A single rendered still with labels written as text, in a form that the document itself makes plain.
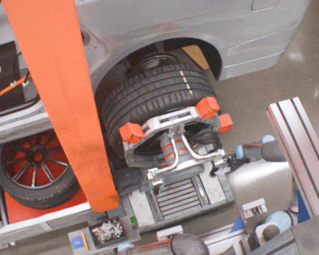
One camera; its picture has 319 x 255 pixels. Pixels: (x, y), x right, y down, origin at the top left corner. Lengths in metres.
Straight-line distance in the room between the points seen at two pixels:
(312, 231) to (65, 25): 0.76
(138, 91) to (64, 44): 1.06
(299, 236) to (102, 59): 1.41
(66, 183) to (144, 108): 0.84
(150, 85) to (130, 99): 0.12
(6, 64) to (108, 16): 1.15
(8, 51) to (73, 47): 1.79
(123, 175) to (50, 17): 1.83
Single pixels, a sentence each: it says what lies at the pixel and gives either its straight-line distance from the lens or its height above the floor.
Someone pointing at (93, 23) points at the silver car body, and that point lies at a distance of 1.79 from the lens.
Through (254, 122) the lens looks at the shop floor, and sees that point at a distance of 3.38.
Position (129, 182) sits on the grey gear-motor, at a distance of 2.64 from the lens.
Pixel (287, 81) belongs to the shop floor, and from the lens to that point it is 3.70.
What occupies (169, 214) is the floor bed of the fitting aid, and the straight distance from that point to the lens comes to 2.97.
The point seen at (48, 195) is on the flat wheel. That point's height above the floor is 0.50.
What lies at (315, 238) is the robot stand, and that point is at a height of 2.03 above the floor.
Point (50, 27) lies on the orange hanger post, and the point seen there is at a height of 2.18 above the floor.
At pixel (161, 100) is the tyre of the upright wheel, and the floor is 1.18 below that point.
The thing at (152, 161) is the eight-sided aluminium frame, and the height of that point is 0.63.
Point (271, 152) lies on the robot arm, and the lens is 1.81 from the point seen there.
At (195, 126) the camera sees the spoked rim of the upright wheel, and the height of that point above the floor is 0.72.
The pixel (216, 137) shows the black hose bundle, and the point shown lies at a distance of 2.11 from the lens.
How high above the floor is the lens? 2.90
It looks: 64 degrees down
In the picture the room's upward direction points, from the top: 4 degrees clockwise
